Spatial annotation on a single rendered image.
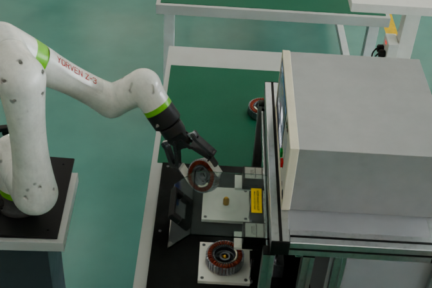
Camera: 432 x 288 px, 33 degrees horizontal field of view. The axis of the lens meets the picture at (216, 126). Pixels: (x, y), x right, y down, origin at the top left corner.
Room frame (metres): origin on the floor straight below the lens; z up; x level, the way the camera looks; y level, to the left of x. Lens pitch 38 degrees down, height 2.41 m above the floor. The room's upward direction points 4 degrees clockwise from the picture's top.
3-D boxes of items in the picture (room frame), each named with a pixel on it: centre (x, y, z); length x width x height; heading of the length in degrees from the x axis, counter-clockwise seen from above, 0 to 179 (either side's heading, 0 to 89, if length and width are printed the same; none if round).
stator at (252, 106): (2.21, -0.17, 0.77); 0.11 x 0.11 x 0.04
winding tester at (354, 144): (1.54, -0.37, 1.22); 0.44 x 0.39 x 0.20; 1
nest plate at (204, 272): (1.43, -0.05, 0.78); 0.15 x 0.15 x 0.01; 1
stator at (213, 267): (1.43, -0.05, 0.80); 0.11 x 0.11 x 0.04
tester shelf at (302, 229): (1.55, -0.37, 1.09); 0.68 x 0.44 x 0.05; 1
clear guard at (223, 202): (1.39, -0.06, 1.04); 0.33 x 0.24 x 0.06; 91
